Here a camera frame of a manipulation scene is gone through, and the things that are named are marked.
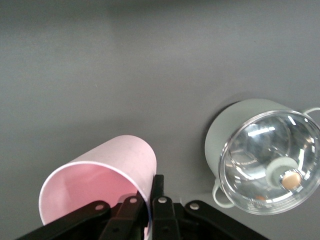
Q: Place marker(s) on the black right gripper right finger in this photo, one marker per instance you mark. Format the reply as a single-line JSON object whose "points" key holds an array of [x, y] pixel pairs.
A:
{"points": [[187, 225]]}

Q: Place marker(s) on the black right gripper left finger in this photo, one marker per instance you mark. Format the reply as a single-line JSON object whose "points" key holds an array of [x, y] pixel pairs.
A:
{"points": [[100, 222]]}

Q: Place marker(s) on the pink plastic cup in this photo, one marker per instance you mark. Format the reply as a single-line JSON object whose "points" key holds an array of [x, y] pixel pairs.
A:
{"points": [[120, 155]]}

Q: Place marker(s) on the mint green cooking pot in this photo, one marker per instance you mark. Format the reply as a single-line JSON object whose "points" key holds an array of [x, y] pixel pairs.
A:
{"points": [[225, 130]]}

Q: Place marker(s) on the glass lid with copper knob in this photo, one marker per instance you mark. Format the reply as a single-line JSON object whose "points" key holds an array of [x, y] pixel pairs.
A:
{"points": [[262, 150]]}

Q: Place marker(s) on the dark grey table mat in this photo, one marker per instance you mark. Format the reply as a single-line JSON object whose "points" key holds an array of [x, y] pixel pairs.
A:
{"points": [[125, 75]]}

